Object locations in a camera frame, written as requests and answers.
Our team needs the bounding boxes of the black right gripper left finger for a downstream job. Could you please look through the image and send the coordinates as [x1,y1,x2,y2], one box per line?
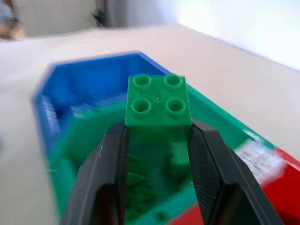
[61,126,129,225]

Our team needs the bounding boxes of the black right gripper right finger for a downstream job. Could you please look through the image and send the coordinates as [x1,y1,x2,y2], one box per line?
[187,119,285,225]

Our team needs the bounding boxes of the green four-stud building block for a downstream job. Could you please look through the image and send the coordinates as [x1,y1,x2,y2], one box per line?
[125,74,194,143]

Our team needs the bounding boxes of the green plastic bin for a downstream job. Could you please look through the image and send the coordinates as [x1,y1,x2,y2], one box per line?
[48,83,276,225]

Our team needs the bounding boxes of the red plastic bin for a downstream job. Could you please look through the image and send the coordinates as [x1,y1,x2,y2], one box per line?
[171,147,300,225]

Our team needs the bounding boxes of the blue plastic bin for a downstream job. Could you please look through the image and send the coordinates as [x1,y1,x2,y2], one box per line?
[30,51,173,155]

